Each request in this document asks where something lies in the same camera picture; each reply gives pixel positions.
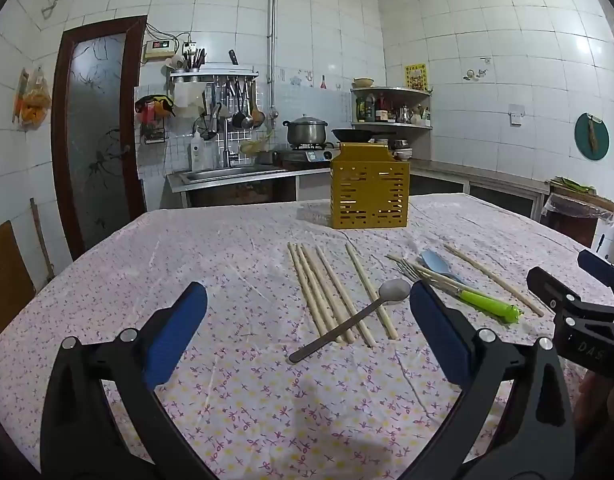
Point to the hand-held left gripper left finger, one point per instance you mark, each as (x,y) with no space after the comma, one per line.
(177,330)

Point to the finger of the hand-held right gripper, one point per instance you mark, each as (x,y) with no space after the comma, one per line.
(552,287)
(602,267)

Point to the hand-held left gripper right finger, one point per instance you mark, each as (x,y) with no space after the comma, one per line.
(442,332)

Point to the metal spoon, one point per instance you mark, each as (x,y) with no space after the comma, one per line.
(393,291)

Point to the light blue plastic spoon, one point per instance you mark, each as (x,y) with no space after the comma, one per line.
(434,262)

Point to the yellow perforated utensil holder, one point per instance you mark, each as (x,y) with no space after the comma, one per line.
(368,195)

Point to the row of hanging kitchen utensils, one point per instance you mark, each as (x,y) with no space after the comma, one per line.
(244,110)

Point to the red bin with plastic bag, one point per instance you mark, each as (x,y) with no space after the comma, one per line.
(572,220)

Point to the tray with green vegetables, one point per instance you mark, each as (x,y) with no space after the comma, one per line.
(582,192)

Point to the floral tablecloth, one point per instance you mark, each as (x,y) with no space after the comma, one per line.
(237,410)

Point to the glass door cabinets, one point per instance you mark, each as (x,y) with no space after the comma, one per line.
(502,200)

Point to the green round board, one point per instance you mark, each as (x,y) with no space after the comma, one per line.
(582,145)

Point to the brown kitchen counter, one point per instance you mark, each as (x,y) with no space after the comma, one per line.
(477,172)

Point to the stainless steel sink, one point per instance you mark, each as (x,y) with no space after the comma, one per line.
(227,174)

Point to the wooden board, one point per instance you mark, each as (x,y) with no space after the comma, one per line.
(7,285)

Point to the white detergent bottle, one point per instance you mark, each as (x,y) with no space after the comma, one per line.
(199,155)

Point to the stack of white bowls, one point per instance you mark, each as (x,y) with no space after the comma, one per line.
(402,154)

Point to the metal faucet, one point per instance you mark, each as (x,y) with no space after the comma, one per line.
(228,145)

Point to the yellow cloth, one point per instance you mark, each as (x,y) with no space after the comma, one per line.
(252,147)

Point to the brown frosted glass door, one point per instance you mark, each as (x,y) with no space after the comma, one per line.
(94,135)

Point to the black wok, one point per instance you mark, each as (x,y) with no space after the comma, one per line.
(357,135)

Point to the gas stove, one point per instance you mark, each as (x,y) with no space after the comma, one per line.
(307,156)

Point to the metal teapot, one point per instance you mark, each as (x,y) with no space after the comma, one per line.
(404,115)

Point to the red yellow black bag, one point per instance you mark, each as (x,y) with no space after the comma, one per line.
(154,106)

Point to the white hanging cloth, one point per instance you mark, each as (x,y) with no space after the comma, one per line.
(189,96)

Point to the group of condiment bottles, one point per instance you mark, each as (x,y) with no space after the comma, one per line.
(369,109)

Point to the steel pot with lid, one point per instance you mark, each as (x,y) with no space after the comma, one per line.
(307,132)

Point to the white corner shelf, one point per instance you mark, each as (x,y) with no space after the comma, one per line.
(387,91)

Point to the beige bowl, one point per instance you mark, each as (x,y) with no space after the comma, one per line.
(363,82)

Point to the utensil caddy with dark sticks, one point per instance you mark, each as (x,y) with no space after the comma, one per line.
(194,62)

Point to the orange hanging bag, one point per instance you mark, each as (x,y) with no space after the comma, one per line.
(32,102)

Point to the beige electric control box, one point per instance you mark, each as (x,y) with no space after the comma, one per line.
(159,50)

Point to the white wall socket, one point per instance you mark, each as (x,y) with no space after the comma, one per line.
(516,114)

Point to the wall sticker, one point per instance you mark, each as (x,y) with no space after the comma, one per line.
(474,74)

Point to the yellow wall poster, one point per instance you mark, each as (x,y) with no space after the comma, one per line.
(415,77)

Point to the metal wall rack shelf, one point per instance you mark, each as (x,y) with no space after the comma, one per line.
(212,76)

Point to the wall hung knife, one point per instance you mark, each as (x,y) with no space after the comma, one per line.
(234,57)

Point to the grey wall pipe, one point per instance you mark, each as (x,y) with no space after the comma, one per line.
(272,35)

